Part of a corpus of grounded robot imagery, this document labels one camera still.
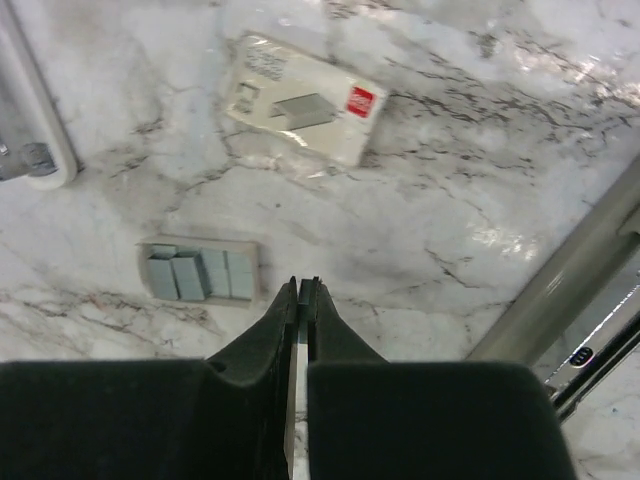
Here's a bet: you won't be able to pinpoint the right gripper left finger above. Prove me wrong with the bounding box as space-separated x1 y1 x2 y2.
1 282 297 479

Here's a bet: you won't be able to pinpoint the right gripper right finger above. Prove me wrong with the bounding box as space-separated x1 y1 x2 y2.
304 279 576 480

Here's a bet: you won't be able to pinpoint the grey staple strips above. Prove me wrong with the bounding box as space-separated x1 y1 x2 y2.
136 235 261 307

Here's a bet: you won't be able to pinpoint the small staple box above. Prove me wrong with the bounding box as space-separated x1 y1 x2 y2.
225 32 389 167

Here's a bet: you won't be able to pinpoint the grey green stapler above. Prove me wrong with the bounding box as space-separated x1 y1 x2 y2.
1 1 78 191

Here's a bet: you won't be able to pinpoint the single grey staple strip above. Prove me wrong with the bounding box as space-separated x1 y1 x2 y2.
284 278 317 479

